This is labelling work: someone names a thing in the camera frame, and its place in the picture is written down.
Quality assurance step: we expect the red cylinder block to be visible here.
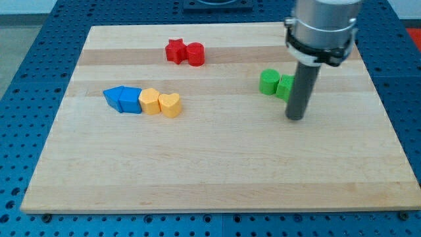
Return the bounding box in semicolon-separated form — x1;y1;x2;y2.
186;42;205;66

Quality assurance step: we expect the blue triangle block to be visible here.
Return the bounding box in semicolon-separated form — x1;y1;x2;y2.
103;86;124;113

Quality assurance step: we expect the yellow heart block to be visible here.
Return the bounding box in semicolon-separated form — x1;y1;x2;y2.
159;93;182;118

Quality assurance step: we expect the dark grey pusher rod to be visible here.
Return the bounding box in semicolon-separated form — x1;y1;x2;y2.
285;62;320;120

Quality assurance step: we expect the wooden board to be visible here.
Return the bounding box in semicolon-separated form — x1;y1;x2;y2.
20;22;420;214

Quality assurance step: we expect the yellow hexagon block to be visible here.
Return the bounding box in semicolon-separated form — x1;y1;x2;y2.
138;88;161;115

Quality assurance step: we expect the red star block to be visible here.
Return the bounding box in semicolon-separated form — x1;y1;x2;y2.
165;38;187;65

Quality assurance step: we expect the blue cube block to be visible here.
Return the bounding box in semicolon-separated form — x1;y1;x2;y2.
118;87;142;114

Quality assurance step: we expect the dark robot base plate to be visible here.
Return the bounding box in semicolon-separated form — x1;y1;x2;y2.
182;0;254;12

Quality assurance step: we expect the green cylinder block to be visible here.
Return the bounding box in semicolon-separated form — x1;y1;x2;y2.
259;68;281;95

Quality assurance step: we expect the green star block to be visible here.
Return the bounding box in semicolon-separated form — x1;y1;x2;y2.
276;74;294;103

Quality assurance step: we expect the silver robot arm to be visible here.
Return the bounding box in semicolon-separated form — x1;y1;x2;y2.
284;0;362;120

